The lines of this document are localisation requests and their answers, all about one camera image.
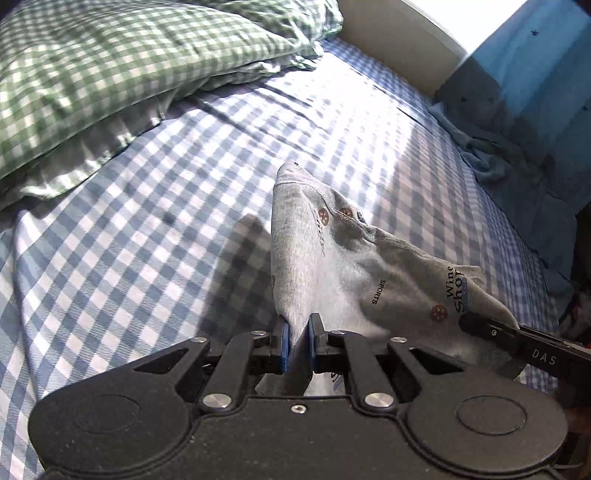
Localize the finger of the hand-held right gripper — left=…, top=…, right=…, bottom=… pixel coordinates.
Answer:
left=458, top=311, right=523, bottom=354

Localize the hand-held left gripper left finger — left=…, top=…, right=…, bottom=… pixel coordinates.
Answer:
left=131, top=320, right=291, bottom=414

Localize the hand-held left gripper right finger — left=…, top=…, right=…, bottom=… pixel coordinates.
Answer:
left=308, top=312, right=467, bottom=414

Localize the grey printed shirt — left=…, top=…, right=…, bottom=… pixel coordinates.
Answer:
left=270, top=161, right=525, bottom=398

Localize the blue checked bed sheet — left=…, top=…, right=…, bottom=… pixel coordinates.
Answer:
left=0, top=37, right=561, bottom=480

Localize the blue blanket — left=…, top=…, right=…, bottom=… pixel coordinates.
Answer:
left=429, top=0, right=591, bottom=296

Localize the white headboard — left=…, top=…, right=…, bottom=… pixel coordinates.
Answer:
left=338, top=0, right=468, bottom=96

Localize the green checked pillow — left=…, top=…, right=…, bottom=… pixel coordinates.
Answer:
left=0, top=0, right=345, bottom=214

